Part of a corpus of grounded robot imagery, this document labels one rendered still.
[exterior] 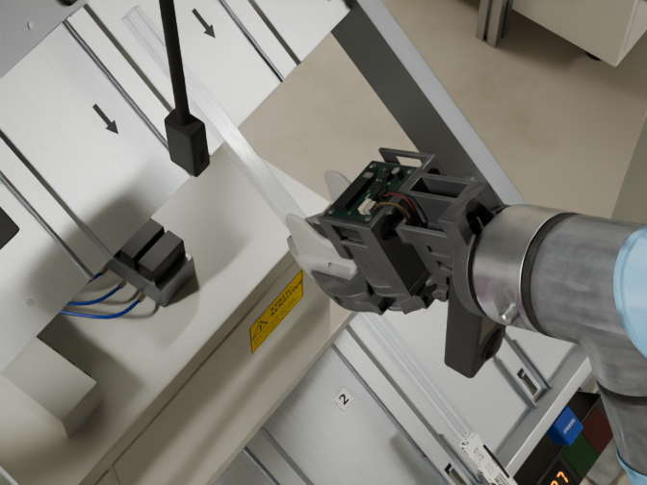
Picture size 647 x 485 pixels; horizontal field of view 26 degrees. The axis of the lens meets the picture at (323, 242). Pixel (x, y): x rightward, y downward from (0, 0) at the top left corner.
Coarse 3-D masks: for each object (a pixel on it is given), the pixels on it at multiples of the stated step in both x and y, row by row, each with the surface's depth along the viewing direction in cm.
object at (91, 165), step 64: (128, 0) 102; (192, 0) 105; (256, 0) 108; (320, 0) 111; (64, 64) 99; (128, 64) 102; (192, 64) 104; (256, 64) 108; (0, 128) 96; (64, 128) 99; (128, 128) 102; (0, 192) 96; (64, 192) 99; (128, 192) 102; (0, 256) 96; (64, 256) 99; (0, 320) 96
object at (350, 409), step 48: (336, 336) 112; (432, 336) 117; (528, 336) 122; (336, 384) 111; (384, 384) 114; (480, 384) 119; (528, 384) 123; (288, 432) 109; (336, 432) 111; (384, 432) 114; (432, 432) 116; (480, 432) 119; (240, 480) 106; (288, 480) 109; (336, 480) 111; (384, 480) 114; (432, 480) 116; (480, 480) 118
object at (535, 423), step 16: (576, 352) 125; (576, 368) 123; (560, 384) 122; (576, 384) 122; (544, 400) 122; (560, 400) 121; (528, 416) 122; (544, 416) 120; (528, 432) 120; (544, 432) 120; (512, 448) 119; (528, 448) 119; (512, 464) 118
